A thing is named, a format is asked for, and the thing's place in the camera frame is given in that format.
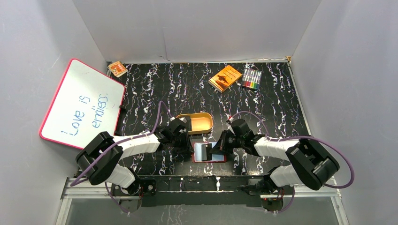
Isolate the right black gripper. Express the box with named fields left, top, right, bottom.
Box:
left=210, top=130, right=244, bottom=155

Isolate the orange oval tray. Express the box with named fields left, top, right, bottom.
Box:
left=176, top=112, right=213, bottom=135

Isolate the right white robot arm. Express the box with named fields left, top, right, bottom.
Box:
left=207, top=119, right=340, bottom=194

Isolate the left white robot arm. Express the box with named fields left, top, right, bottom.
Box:
left=76, top=118, right=193, bottom=195

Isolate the small orange card box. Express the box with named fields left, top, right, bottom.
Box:
left=108, top=61, right=128, bottom=77

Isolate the orange book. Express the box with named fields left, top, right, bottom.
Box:
left=208, top=65, right=242, bottom=93

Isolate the pack of coloured markers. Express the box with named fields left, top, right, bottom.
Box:
left=240, top=68, right=262, bottom=90

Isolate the pink framed whiteboard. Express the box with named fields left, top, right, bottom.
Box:
left=39, top=59, right=125, bottom=149

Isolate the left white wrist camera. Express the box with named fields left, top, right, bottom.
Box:
left=177, top=116, right=191, bottom=124

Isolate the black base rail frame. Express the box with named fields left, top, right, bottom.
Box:
left=62, top=175, right=341, bottom=215

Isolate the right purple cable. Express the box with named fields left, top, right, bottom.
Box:
left=228, top=111, right=355, bottom=215

